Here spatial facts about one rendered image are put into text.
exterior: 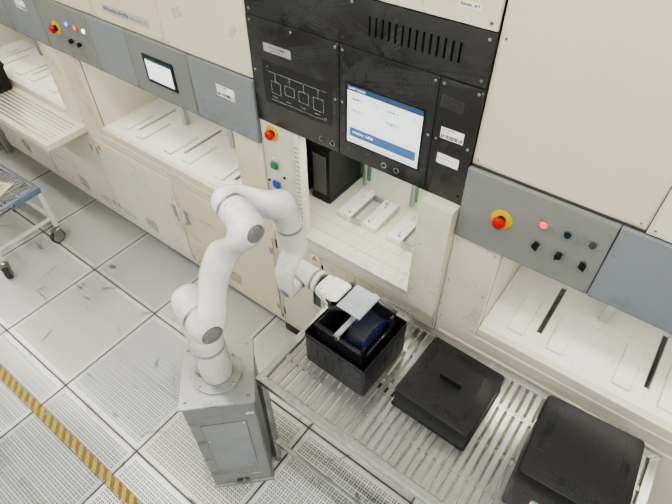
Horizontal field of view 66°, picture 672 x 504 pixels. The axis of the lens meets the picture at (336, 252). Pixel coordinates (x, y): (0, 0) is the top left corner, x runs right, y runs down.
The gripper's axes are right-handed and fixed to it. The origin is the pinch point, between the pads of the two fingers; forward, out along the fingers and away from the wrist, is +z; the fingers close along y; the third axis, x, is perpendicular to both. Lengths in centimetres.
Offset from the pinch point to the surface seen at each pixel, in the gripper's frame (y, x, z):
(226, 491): 57, -106, -29
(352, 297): -0.1, 2.5, -1.6
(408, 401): 8.8, -21.5, 30.1
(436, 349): -14.4, -19.9, 27.1
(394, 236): -51, -16, -17
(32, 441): 101, -106, -122
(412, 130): -30, 54, -2
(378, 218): -56, -16, -29
